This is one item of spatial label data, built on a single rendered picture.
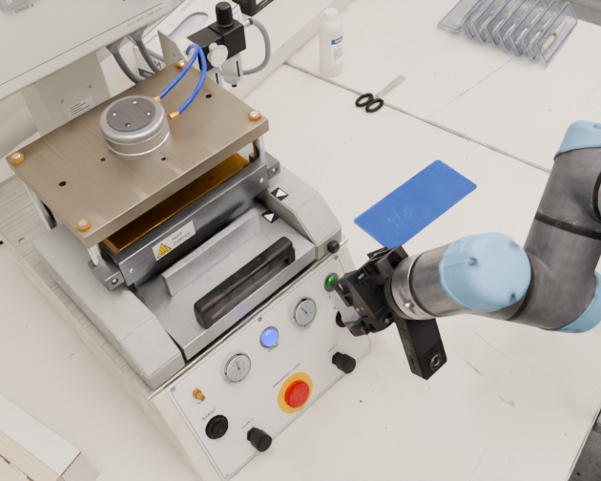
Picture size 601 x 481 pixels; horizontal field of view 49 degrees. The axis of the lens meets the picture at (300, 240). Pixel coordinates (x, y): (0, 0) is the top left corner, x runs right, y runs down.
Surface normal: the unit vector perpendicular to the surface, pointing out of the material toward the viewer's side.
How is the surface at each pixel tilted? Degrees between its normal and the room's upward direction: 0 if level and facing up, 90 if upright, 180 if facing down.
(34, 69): 90
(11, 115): 90
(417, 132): 0
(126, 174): 0
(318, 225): 41
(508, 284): 35
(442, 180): 0
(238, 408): 65
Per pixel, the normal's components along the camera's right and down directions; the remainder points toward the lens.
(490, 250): 0.38, -0.18
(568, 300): 0.27, 0.26
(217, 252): 0.69, 0.55
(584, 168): -0.77, -0.45
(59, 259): -0.04, -0.62
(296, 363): 0.61, 0.24
